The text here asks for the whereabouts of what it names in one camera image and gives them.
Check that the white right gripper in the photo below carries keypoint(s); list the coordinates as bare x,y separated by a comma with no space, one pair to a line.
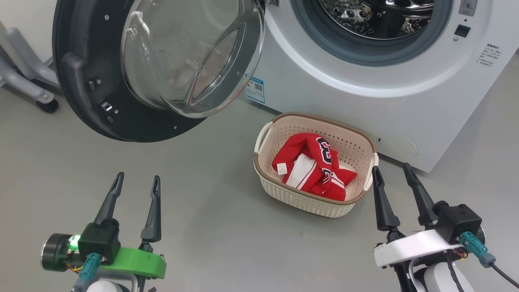
413,247

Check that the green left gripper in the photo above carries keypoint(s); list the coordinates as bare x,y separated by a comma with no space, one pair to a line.
142,263

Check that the red basketball jersey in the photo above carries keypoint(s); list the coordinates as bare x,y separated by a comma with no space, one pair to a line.
312,142

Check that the round washing machine door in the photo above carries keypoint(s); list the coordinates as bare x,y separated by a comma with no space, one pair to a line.
81,101

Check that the cream perforated laundry basket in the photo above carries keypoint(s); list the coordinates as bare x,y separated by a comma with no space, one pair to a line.
304,202

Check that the white front-load washing machine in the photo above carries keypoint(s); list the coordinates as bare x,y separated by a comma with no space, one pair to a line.
365,101

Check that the blue energy label sticker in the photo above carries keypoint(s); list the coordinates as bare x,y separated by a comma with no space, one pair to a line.
255,90

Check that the grey metal wheeled stand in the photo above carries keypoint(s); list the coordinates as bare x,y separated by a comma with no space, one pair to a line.
20,61

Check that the grey warning sticker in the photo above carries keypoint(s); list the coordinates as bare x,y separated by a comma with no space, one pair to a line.
468,7

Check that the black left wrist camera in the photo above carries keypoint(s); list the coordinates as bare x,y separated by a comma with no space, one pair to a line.
99,241

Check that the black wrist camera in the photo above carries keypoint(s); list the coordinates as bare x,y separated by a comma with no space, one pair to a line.
462,223
99,241

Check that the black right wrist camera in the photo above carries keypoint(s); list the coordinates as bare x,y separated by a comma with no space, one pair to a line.
462,223

